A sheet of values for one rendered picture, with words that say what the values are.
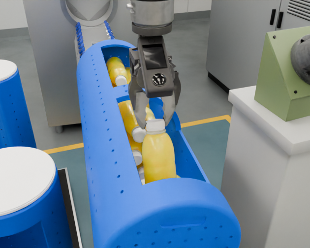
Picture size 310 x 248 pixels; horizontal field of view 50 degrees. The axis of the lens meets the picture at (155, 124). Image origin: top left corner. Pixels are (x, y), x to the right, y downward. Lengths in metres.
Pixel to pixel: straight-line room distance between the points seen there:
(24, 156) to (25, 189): 0.15
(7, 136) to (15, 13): 4.02
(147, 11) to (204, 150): 2.25
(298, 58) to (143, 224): 0.63
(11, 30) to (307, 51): 5.03
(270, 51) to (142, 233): 0.63
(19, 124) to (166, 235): 1.21
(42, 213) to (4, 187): 0.12
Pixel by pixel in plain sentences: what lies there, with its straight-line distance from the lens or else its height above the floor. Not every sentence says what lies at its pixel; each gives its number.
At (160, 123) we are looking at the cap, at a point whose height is 1.29.
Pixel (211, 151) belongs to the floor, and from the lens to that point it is 2.75.
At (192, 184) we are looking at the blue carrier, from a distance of 0.62.
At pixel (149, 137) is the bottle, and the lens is 0.66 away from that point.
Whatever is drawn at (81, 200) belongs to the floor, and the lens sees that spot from 2.36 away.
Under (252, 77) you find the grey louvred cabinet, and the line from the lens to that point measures 3.16.
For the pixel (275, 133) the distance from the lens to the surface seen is 0.96.
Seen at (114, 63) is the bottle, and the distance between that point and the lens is 1.26.
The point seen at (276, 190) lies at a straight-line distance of 1.05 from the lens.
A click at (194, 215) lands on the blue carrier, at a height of 1.20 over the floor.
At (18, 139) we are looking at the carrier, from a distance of 1.74.
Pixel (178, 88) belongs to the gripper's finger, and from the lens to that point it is 0.64.
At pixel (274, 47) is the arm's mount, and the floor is 1.33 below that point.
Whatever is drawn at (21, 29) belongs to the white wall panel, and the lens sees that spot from 5.64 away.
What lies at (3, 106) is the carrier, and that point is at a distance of 1.63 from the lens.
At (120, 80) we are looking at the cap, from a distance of 1.17.
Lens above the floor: 1.65
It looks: 33 degrees down
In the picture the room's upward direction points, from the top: straight up
